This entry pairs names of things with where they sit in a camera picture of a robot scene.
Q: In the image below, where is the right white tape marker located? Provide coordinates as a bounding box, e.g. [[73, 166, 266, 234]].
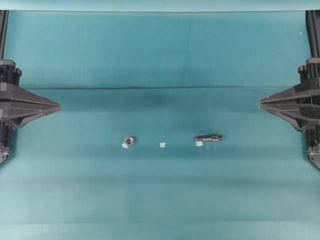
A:
[[196, 141, 203, 147]]

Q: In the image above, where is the middle white tape marker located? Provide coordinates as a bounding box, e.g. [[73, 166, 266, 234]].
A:
[[159, 142, 166, 148]]

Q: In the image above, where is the white tape marker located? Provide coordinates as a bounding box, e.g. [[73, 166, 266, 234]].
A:
[[159, 142, 166, 148], [121, 143, 128, 149], [196, 141, 203, 147]]

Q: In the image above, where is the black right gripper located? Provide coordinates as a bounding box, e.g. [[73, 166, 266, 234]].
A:
[[259, 57, 320, 132]]

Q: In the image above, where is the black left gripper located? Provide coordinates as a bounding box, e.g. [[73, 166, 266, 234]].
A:
[[0, 59, 63, 163]]

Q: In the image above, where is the dark metal stepped shaft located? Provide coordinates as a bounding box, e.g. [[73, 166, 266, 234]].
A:
[[195, 134, 223, 142]]

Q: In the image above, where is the left white tape marker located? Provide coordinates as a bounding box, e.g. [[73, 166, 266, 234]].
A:
[[121, 143, 128, 149]]

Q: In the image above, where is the silver metal washer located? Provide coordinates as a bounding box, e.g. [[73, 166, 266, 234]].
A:
[[122, 136, 135, 148]]

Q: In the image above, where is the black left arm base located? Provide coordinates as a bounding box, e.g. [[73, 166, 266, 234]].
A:
[[0, 10, 10, 60]]

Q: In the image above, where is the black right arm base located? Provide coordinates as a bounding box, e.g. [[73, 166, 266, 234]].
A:
[[305, 10, 320, 58]]

